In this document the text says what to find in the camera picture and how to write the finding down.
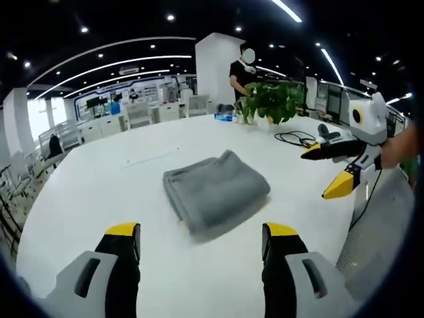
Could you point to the white game controller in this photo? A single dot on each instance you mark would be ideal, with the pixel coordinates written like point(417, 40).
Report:
point(328, 132)

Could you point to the black jacket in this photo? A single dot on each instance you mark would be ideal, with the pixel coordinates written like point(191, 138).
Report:
point(55, 145)

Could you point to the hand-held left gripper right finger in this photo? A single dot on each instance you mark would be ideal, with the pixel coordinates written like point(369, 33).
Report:
point(285, 245)

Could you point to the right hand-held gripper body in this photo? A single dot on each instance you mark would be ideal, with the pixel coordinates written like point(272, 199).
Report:
point(369, 122)

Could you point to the white table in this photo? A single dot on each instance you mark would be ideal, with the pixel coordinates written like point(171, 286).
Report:
point(116, 185)

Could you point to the blue water jug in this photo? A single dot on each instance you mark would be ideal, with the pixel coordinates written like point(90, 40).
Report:
point(115, 108)

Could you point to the white square pillar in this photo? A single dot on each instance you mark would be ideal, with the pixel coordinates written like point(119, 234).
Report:
point(212, 66)

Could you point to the green potted plant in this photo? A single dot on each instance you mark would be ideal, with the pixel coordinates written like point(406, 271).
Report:
point(275, 99)

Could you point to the white mesh office chair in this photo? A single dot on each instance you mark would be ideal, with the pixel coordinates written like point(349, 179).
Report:
point(139, 114)
point(198, 105)

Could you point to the black monitor screen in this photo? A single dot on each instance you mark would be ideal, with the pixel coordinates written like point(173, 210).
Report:
point(96, 102)

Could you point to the blue tissue packet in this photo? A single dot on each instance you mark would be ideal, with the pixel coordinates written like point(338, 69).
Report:
point(224, 117)

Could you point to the person's right hand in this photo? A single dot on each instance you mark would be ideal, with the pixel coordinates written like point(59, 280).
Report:
point(394, 150)

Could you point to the clear glass vase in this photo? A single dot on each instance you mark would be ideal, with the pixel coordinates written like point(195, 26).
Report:
point(247, 116)

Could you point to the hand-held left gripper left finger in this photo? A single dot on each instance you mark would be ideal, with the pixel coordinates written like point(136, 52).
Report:
point(116, 245)

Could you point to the grey towel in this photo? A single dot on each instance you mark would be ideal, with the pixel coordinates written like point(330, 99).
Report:
point(215, 192)

